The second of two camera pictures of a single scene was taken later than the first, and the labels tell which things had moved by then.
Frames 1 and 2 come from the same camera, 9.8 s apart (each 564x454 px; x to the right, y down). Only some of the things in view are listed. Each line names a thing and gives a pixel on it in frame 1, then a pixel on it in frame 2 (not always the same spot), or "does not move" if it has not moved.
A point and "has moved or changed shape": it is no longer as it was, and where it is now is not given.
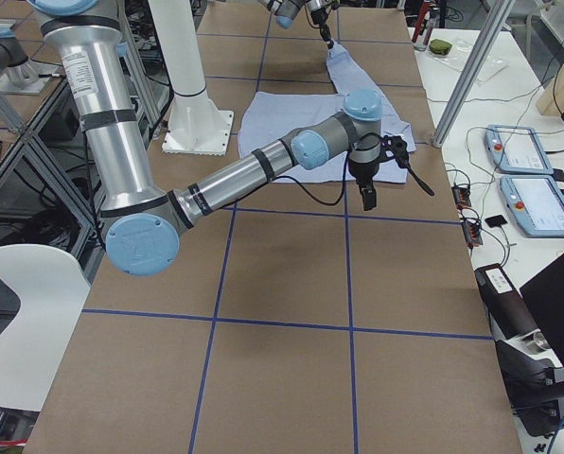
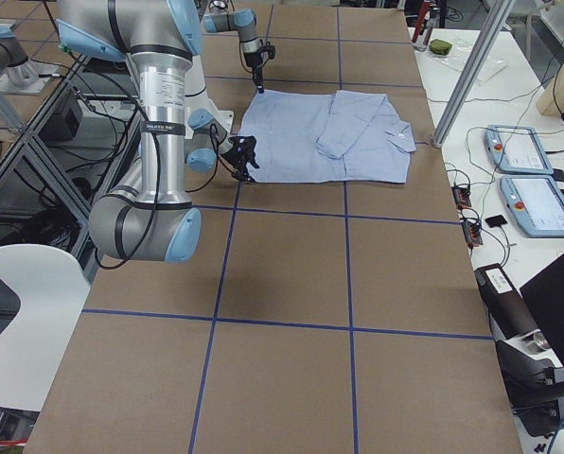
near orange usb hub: [471, 232] does not move
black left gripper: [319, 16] -> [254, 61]
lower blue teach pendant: [539, 207] does not move
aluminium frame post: [474, 72] does not move
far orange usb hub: [462, 197] does not move
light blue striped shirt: [267, 117] has moved or changed shape
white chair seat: [51, 287] does not move
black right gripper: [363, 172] -> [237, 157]
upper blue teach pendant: [517, 149] does not move
